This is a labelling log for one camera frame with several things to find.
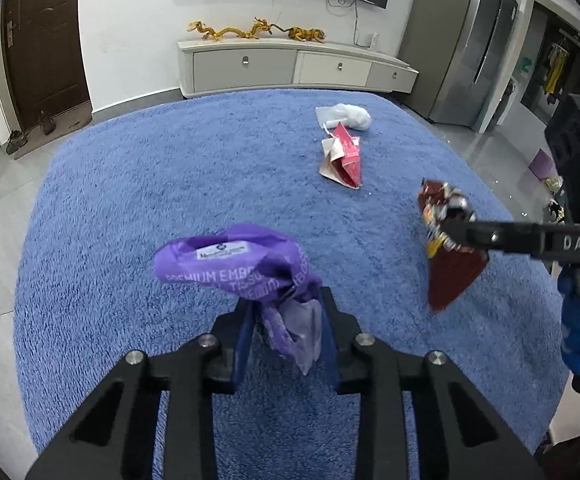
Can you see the dark brown door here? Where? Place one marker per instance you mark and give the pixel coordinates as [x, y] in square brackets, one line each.
[43, 58]

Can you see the purple tissue packaging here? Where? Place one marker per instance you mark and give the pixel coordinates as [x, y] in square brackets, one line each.
[260, 265]

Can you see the white TV cabinet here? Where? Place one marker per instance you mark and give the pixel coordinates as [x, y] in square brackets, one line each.
[234, 64]

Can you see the dark red snack wrapper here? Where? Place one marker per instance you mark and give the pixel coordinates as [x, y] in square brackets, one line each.
[453, 267]

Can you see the blue fluffy rug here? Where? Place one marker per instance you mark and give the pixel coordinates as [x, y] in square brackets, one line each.
[118, 192]

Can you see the finger of the black right gripper seen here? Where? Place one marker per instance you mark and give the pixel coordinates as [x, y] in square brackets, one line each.
[511, 237]

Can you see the grey refrigerator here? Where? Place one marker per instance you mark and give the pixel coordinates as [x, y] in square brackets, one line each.
[456, 46]

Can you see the blue gloved right hand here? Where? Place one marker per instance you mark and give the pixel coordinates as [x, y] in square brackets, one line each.
[570, 321]

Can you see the pair of dark shoes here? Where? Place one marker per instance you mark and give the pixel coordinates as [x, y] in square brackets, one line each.
[18, 138]

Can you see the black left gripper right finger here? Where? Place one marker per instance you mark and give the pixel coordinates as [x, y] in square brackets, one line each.
[459, 435]

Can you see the crumpled white tissue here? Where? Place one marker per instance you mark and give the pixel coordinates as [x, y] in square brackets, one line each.
[347, 115]

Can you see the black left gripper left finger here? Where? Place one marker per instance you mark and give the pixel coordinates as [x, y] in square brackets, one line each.
[112, 434]

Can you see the pink red paper carton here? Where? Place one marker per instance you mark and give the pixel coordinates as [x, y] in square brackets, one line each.
[341, 160]

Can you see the golden dragon ornament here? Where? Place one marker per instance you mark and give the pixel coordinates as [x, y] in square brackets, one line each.
[259, 27]

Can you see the purple round stool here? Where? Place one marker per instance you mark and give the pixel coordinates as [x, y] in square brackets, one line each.
[542, 166]

